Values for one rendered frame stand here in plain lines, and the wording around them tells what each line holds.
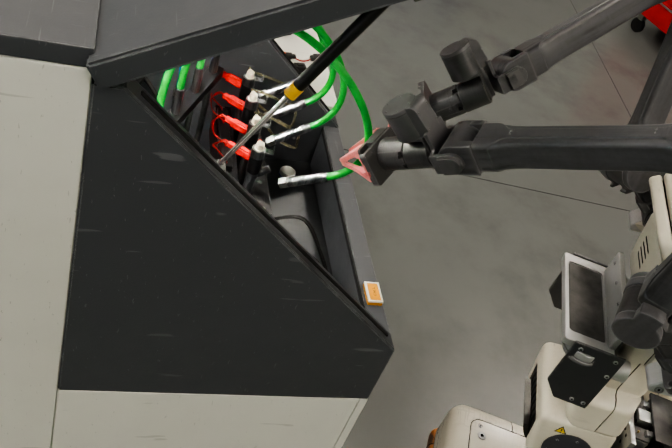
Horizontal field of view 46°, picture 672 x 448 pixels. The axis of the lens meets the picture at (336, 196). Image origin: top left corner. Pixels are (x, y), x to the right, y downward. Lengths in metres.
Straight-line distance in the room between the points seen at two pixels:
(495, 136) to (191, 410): 0.77
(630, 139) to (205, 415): 0.93
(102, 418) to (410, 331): 1.52
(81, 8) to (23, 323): 0.54
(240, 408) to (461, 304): 1.61
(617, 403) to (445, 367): 1.17
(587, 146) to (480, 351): 1.87
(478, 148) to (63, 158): 0.59
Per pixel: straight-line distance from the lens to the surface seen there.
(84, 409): 1.55
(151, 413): 1.57
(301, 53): 2.11
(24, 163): 1.11
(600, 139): 1.14
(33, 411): 1.56
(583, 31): 1.57
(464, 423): 2.35
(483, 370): 2.89
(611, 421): 1.77
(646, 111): 1.69
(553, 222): 3.68
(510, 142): 1.19
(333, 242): 1.75
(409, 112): 1.23
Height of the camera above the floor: 2.05
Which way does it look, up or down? 39 degrees down
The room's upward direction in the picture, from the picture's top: 21 degrees clockwise
